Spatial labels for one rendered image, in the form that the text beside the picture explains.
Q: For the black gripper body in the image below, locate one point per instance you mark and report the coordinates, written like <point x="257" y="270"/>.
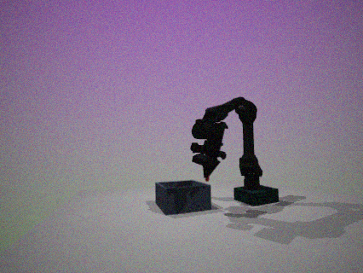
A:
<point x="212" y="152"/>

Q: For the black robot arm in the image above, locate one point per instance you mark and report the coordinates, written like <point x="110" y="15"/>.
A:
<point x="208" y="128"/>

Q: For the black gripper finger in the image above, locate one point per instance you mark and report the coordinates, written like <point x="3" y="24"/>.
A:
<point x="217" y="163"/>
<point x="207" y="170"/>

